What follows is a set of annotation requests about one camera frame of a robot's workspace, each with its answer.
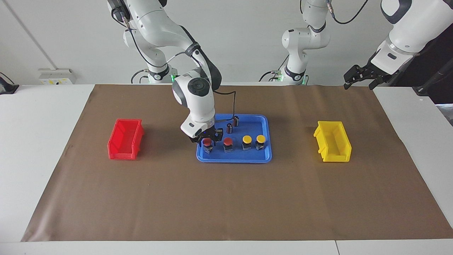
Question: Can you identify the white wall socket box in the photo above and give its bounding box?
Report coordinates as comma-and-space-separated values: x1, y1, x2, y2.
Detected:
38, 68, 76, 85

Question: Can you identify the red plastic bin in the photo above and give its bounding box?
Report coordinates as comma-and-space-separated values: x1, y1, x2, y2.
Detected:
107, 118, 145, 160

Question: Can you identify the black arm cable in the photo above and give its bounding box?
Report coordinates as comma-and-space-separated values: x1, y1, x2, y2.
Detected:
111, 5, 237, 124
327, 0, 369, 25

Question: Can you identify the yellow plastic bin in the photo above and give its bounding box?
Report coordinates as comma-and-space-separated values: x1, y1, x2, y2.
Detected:
313, 121, 352, 163

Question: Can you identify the black background panel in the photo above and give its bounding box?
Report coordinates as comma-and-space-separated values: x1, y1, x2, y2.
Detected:
396, 21, 453, 105

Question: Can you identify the black base cable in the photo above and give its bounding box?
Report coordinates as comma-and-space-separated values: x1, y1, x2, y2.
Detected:
258, 55, 290, 83
131, 69, 149, 84

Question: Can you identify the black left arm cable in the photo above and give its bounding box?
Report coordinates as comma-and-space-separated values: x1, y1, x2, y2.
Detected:
327, 0, 369, 25

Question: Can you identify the brown paper table mat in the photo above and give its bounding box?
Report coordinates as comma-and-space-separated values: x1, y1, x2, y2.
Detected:
21, 84, 453, 242

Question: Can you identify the black stand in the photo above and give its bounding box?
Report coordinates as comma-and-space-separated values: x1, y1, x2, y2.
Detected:
412, 58, 453, 96

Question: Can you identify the blue plastic tray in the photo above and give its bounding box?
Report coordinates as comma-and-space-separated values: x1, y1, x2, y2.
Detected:
196, 113, 273, 163

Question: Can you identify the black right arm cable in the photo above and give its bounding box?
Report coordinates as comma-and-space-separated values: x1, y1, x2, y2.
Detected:
111, 5, 237, 124

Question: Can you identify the black device at table edge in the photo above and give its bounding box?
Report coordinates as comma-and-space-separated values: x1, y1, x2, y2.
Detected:
0, 72, 20, 95

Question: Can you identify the black right base cable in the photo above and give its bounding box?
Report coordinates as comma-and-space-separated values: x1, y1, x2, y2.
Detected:
131, 69, 149, 84

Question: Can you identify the black left base cable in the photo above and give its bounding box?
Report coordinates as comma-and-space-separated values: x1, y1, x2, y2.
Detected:
258, 55, 290, 83

